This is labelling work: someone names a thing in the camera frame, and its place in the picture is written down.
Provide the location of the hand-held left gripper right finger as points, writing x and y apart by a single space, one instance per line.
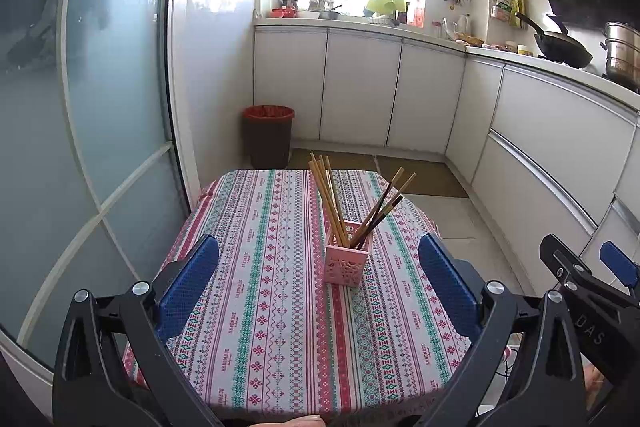
450 287

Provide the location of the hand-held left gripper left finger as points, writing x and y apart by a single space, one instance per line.
190 287

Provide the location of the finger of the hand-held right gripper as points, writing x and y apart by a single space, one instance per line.
620 267
562 257

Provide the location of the pink perforated plastic chopstick holder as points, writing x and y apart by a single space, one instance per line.
345 264

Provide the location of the bundle of wooden chopsticks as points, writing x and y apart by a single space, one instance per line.
331 212

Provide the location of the person's right hand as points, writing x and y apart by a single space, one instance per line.
594 379

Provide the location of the patterned red green tablecloth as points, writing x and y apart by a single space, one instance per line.
275 282

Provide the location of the brown floor mat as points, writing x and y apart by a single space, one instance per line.
425 179

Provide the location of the brown trash bin red bag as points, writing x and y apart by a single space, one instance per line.
267 142

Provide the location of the person's leg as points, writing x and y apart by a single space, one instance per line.
302 422

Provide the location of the white kitchen countertop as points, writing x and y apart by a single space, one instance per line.
550 69

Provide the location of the frosted glass sliding door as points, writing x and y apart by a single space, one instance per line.
100 107

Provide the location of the black wok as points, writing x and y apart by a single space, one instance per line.
562 49

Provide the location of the steel steamer pot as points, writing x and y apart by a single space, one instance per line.
622 52

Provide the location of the white lower cabinets under window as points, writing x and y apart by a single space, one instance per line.
360 87

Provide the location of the plate of food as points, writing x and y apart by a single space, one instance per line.
469 40

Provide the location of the hanging condiment packets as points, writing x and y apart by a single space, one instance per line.
507 12

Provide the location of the clear glass jug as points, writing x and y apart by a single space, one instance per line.
461 27

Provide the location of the red bottle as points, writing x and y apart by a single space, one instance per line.
419 14

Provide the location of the red pot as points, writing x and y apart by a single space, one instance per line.
283 13

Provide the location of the steel pan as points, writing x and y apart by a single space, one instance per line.
329 14

